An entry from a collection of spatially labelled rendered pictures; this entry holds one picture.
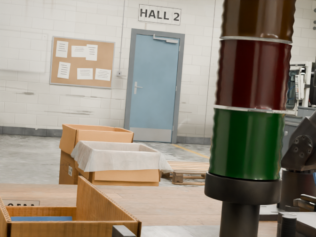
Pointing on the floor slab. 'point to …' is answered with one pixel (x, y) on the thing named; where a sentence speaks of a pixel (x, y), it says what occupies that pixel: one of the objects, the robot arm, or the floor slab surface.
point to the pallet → (193, 167)
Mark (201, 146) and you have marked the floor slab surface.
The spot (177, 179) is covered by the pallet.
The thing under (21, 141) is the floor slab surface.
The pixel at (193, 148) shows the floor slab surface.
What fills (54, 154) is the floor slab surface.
